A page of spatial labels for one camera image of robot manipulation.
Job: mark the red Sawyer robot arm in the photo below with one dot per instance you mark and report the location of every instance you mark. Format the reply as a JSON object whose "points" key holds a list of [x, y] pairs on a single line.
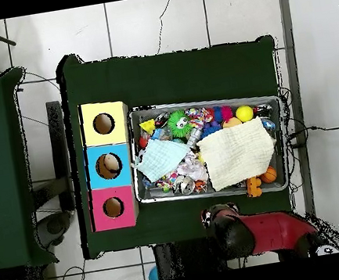
{"points": [[276, 230]]}

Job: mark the wooden box with three holes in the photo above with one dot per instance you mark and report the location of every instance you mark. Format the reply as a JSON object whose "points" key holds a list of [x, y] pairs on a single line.
{"points": [[124, 175]]}

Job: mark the green spiky toy with eyes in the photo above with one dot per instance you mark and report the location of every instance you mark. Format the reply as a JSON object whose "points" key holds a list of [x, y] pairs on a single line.
{"points": [[176, 128]]}

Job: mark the light blue muslin cloth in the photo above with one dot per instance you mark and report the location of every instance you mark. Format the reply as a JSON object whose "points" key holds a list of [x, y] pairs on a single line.
{"points": [[160, 160]]}

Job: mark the silver toy car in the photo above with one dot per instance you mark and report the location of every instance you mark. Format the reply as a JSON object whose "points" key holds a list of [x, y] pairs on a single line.
{"points": [[195, 136]]}

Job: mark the yellow cheese wedge toy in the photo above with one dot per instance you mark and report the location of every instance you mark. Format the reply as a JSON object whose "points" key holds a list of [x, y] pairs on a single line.
{"points": [[148, 126]]}

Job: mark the blue spiky ball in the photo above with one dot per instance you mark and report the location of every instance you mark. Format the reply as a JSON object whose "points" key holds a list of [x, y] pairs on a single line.
{"points": [[210, 129]]}

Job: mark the cream muslin cloth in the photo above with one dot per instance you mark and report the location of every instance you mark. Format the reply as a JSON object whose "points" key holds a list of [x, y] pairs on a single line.
{"points": [[238, 154]]}

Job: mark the yellow ball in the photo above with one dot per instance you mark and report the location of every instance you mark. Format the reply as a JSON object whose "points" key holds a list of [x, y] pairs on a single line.
{"points": [[244, 114]]}

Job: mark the orange plastic toy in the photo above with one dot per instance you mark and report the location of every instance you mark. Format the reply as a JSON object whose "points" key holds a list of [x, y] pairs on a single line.
{"points": [[253, 187]]}

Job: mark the small orange basketball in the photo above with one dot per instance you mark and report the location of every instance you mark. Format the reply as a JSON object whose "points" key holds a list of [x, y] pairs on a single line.
{"points": [[269, 175]]}

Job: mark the black stand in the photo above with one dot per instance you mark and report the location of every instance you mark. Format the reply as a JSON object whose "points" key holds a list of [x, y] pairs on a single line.
{"points": [[58, 141]]}

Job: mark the blue floor ball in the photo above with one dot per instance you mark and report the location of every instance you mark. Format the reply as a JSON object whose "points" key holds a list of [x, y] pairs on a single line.
{"points": [[153, 275]]}

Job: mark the grey plastic base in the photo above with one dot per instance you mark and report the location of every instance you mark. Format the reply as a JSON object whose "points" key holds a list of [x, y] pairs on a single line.
{"points": [[54, 226]]}

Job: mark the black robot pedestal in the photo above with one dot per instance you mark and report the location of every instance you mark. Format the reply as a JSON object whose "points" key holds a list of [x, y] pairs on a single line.
{"points": [[182, 260]]}

